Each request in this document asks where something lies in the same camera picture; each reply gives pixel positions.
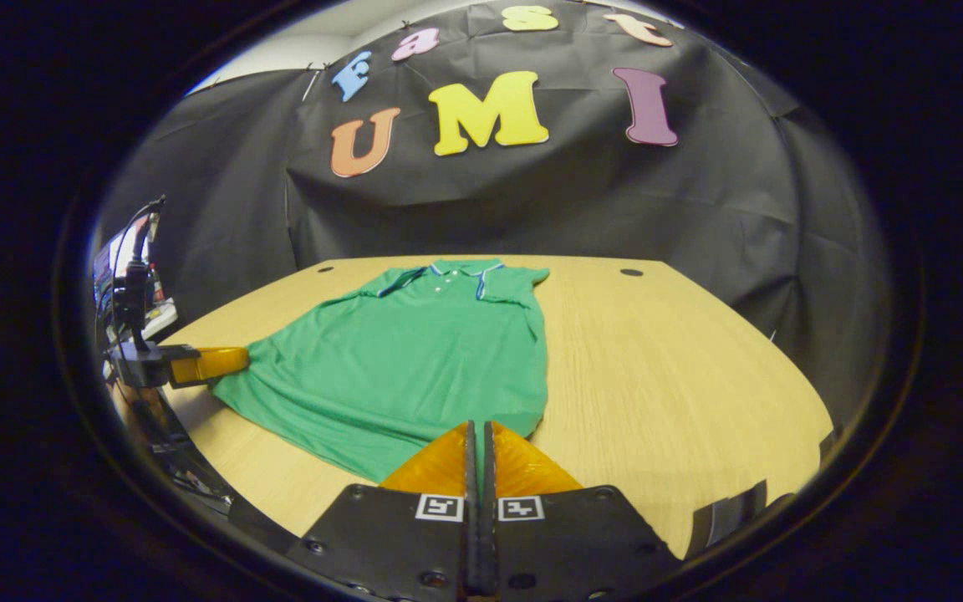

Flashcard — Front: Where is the green T-shirt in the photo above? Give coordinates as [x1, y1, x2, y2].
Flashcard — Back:
[210, 259, 551, 486]

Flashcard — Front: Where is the white side table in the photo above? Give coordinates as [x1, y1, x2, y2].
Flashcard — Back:
[143, 297, 180, 337]

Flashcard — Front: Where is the grey cable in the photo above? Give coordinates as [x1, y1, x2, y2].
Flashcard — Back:
[110, 195, 167, 277]

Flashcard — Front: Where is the computer monitor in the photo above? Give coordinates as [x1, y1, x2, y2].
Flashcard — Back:
[95, 226, 138, 295]

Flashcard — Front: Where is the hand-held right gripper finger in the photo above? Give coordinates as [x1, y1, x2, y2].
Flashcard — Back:
[285, 421, 482, 599]
[481, 421, 683, 601]

